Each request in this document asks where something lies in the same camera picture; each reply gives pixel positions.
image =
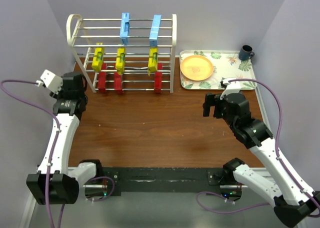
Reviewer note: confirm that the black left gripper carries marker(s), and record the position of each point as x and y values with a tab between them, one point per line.
58	96

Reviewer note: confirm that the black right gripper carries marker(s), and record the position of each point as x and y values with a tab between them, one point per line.
212	100

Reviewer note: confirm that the red toothpaste box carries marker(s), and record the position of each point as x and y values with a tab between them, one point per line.
118	83
158	79
102	77

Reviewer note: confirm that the yellow toothpaste box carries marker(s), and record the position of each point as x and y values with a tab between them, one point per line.
152	60
98	57
120	60

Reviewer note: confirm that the blue toothpaste box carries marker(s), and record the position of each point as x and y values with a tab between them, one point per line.
154	30
125	28

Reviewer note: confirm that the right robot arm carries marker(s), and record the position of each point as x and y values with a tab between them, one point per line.
291	198

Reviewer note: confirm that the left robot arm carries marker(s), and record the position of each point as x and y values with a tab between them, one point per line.
53	183

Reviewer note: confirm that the white metal shelf rack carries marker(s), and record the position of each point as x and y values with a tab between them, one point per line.
82	34

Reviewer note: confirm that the orange plate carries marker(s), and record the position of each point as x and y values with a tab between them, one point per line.
196	68

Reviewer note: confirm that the floral serving tray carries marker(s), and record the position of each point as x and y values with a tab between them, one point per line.
226	64

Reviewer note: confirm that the dark blue mug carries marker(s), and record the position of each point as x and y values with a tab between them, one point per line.
246	53

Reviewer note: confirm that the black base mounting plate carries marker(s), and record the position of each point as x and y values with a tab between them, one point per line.
171	180

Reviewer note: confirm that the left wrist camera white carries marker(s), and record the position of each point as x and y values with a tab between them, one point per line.
51	81

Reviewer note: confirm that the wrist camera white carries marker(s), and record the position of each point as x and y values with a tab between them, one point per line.
229	86
51	81

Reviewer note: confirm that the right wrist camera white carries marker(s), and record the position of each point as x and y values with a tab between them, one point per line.
229	86

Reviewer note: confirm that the aluminium rail frame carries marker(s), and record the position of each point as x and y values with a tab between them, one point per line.
101	187

